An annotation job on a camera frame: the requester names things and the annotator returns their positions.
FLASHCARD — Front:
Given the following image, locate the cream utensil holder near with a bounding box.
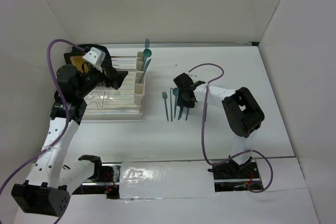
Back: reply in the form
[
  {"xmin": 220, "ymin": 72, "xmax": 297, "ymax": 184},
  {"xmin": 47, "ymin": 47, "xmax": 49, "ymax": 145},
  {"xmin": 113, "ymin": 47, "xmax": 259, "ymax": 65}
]
[{"xmin": 134, "ymin": 72, "xmax": 145, "ymax": 105}]

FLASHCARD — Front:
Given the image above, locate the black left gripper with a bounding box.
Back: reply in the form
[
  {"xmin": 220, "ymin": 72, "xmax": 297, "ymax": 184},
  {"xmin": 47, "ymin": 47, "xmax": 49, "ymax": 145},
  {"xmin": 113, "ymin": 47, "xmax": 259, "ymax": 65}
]
[{"xmin": 76, "ymin": 59, "xmax": 128, "ymax": 98}]

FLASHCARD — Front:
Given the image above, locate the teal chopstick far left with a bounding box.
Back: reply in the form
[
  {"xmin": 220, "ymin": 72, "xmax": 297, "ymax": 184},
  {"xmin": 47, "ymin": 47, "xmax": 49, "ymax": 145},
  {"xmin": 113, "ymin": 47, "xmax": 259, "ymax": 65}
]
[{"xmin": 170, "ymin": 88, "xmax": 173, "ymax": 122}]

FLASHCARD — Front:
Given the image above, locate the teal spoon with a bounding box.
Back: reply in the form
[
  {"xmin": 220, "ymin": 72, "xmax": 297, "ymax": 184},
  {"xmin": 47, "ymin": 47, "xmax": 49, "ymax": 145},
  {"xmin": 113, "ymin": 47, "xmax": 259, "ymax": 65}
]
[
  {"xmin": 172, "ymin": 88, "xmax": 179, "ymax": 118},
  {"xmin": 141, "ymin": 48, "xmax": 152, "ymax": 71}
]

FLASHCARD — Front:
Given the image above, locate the small teal fork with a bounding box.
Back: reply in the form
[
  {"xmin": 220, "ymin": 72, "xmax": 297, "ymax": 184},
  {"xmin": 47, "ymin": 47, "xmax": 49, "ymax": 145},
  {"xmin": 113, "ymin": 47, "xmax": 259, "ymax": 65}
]
[{"xmin": 162, "ymin": 91, "xmax": 169, "ymax": 121}]

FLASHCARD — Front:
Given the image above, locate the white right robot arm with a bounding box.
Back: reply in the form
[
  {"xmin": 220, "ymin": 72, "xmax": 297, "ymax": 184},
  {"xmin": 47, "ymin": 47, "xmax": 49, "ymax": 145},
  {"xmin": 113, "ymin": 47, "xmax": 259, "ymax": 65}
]
[{"xmin": 173, "ymin": 73, "xmax": 265, "ymax": 178}]

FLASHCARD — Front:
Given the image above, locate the clear dish rack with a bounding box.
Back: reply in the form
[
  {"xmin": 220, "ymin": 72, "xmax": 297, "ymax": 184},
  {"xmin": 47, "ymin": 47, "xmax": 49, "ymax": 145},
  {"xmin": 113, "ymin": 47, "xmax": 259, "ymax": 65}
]
[{"xmin": 83, "ymin": 56, "xmax": 143, "ymax": 121}]

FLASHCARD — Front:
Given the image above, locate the black framed yellow plate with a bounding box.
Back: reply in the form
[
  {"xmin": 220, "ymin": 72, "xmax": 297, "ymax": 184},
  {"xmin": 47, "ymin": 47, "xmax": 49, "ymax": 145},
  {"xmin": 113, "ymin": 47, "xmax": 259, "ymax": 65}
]
[{"xmin": 64, "ymin": 44, "xmax": 114, "ymax": 81}]

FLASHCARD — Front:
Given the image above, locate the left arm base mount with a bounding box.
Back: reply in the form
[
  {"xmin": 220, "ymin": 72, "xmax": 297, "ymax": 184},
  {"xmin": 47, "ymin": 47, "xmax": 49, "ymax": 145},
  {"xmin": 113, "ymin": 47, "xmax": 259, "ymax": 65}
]
[{"xmin": 78, "ymin": 155, "xmax": 121, "ymax": 199}]

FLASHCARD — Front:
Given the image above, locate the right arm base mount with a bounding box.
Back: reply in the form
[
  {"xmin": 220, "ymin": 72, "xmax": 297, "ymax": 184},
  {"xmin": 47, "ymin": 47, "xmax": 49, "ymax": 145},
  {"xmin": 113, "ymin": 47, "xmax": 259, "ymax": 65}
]
[{"xmin": 208, "ymin": 157, "xmax": 264, "ymax": 192}]

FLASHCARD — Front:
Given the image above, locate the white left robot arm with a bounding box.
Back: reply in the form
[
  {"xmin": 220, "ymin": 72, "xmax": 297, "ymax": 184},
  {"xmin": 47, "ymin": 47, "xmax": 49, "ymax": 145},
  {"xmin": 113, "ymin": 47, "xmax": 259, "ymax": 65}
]
[{"xmin": 11, "ymin": 47, "xmax": 128, "ymax": 217}]

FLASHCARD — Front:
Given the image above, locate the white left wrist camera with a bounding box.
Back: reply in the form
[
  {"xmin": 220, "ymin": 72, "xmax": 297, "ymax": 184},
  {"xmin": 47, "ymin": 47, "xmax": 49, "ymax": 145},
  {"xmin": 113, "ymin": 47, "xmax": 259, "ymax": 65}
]
[{"xmin": 82, "ymin": 47, "xmax": 106, "ymax": 67}]

